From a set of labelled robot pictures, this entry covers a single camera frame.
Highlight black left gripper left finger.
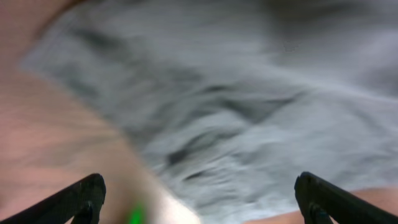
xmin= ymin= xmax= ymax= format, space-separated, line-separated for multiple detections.
xmin=1 ymin=174 xmax=106 ymax=224

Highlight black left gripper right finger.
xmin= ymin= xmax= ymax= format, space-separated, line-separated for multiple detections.
xmin=294 ymin=172 xmax=397 ymax=224

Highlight grey shorts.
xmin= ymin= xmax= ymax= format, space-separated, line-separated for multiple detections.
xmin=22 ymin=0 xmax=397 ymax=223

